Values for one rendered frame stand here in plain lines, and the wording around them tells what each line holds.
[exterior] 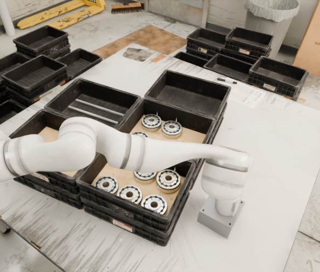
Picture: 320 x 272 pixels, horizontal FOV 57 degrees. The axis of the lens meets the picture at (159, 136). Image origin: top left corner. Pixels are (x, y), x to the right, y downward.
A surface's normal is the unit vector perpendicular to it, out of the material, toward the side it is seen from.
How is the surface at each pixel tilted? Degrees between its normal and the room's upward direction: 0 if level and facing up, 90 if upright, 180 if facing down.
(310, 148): 0
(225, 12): 90
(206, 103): 0
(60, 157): 77
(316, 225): 0
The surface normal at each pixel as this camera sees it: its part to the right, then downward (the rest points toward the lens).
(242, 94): 0.04, -0.71
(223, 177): -0.22, 0.00
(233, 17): -0.55, 0.57
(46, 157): -0.15, 0.51
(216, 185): -0.42, -0.04
